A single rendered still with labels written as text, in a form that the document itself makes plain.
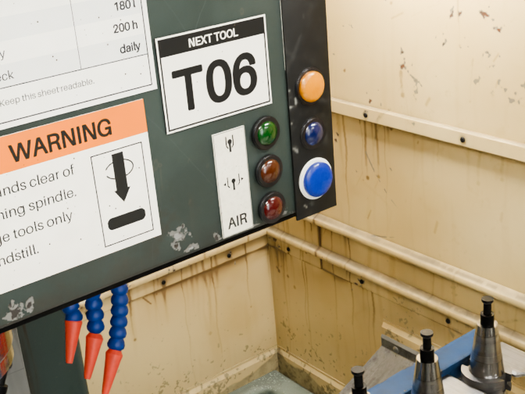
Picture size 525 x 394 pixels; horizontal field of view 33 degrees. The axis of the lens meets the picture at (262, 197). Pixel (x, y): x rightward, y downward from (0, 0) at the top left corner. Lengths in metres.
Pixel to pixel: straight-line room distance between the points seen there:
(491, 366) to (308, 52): 0.57
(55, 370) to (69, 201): 0.90
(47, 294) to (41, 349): 0.84
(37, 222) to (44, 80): 0.10
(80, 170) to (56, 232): 0.05
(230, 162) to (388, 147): 1.07
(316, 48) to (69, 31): 0.22
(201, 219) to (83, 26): 0.18
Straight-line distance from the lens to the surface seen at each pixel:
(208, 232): 0.69
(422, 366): 1.07
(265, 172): 0.71
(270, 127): 0.70
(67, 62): 0.60
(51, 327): 1.47
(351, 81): 1.76
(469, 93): 1.56
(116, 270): 0.66
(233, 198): 0.70
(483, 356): 1.16
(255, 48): 0.68
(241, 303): 2.16
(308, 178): 0.73
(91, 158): 0.62
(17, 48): 0.59
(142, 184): 0.65
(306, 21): 0.71
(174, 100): 0.65
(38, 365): 1.48
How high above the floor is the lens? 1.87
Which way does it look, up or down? 22 degrees down
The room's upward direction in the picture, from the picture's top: 5 degrees counter-clockwise
